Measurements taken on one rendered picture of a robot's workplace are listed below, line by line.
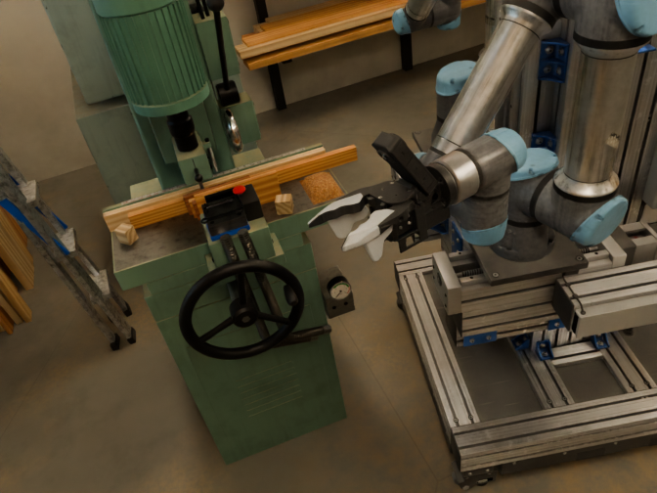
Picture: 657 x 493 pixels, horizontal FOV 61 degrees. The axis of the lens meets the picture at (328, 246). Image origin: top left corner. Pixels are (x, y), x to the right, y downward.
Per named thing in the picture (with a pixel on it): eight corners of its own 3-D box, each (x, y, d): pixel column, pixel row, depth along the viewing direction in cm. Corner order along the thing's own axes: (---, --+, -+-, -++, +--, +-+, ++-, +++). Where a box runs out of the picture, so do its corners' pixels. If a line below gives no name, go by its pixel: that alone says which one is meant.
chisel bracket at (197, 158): (188, 191, 139) (177, 161, 133) (180, 165, 149) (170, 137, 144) (217, 182, 140) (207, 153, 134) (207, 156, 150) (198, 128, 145)
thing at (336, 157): (133, 229, 144) (128, 217, 142) (133, 225, 146) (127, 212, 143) (358, 159, 155) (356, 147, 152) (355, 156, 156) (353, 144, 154)
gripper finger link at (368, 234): (367, 282, 75) (402, 245, 80) (359, 246, 72) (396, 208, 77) (348, 277, 77) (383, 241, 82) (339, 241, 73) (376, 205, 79)
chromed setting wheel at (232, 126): (237, 161, 152) (225, 120, 144) (228, 142, 161) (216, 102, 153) (247, 158, 152) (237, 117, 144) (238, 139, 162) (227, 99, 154)
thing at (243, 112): (231, 148, 158) (219, 109, 150) (226, 137, 163) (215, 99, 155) (263, 138, 159) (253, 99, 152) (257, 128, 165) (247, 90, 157)
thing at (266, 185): (203, 223, 142) (194, 198, 137) (202, 220, 143) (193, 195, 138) (283, 198, 146) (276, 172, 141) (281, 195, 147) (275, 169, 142)
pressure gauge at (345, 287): (332, 308, 153) (328, 287, 148) (328, 299, 156) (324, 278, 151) (353, 300, 154) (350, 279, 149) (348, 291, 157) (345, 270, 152)
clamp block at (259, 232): (217, 276, 130) (206, 246, 124) (207, 243, 140) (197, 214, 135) (278, 255, 133) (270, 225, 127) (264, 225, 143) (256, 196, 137)
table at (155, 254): (123, 318, 128) (113, 299, 124) (117, 243, 151) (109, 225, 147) (368, 235, 138) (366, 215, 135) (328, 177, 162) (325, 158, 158)
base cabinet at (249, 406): (224, 468, 188) (153, 325, 144) (197, 346, 232) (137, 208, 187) (348, 418, 196) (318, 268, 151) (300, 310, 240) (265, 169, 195)
